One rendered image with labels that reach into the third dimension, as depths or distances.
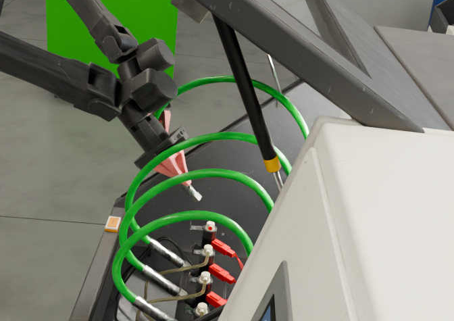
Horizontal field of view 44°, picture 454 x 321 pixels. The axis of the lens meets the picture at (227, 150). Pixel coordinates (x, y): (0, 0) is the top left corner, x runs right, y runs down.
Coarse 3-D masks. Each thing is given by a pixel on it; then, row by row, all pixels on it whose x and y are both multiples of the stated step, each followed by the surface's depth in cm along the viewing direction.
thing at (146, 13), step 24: (48, 0) 405; (120, 0) 413; (144, 0) 416; (168, 0) 419; (48, 24) 413; (72, 24) 416; (144, 24) 424; (168, 24) 427; (48, 48) 421; (72, 48) 424; (96, 48) 427; (168, 72) 445
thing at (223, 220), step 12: (168, 216) 85; (180, 216) 85; (192, 216) 84; (204, 216) 84; (216, 216) 85; (144, 228) 86; (156, 228) 86; (228, 228) 86; (240, 228) 86; (132, 240) 87; (240, 240) 86; (120, 252) 88; (120, 264) 89; (120, 276) 91; (120, 288) 91; (132, 300) 92; (144, 300) 93; (144, 312) 93; (156, 312) 93
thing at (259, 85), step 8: (200, 80) 111; (208, 80) 111; (216, 80) 110; (224, 80) 109; (232, 80) 108; (256, 80) 107; (184, 88) 113; (192, 88) 113; (264, 88) 106; (272, 88) 106; (176, 96) 115; (272, 96) 106; (280, 96) 106; (288, 104) 105; (160, 112) 119; (296, 112) 106; (296, 120) 106; (304, 128) 106; (304, 136) 106
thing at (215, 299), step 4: (212, 292) 101; (208, 296) 100; (212, 296) 100; (216, 296) 100; (208, 300) 101; (212, 300) 100; (216, 300) 100; (220, 300) 100; (224, 300) 100; (212, 304) 100; (216, 304) 99; (220, 304) 99
